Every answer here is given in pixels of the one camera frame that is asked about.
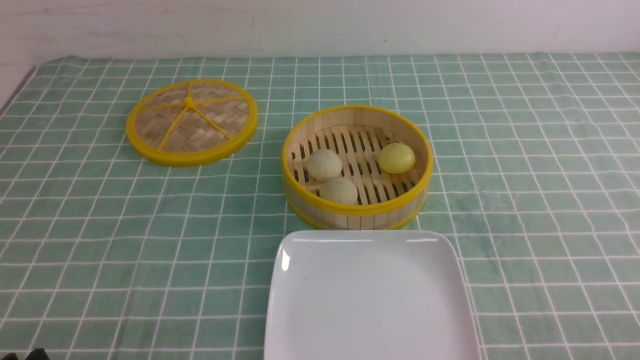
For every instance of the white steamed bun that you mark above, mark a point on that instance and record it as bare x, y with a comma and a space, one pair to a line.
339, 190
324, 164

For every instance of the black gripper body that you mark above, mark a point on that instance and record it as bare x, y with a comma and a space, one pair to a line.
36, 354

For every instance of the yellow-rimmed bamboo steamer basket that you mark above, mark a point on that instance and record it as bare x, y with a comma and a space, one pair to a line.
357, 133

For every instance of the yellow steamed bun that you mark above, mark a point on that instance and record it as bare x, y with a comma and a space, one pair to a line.
396, 158

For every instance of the white steamed bun back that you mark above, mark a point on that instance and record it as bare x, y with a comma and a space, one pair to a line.
324, 164

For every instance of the white steamed bun front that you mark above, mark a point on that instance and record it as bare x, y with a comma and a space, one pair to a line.
339, 190

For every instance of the green checkered tablecloth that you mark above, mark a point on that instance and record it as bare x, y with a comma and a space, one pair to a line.
536, 180

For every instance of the yellow-rimmed bamboo steamer lid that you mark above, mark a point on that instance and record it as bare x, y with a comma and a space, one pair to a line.
192, 123

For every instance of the white square plate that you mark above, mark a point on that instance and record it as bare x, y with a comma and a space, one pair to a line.
368, 295

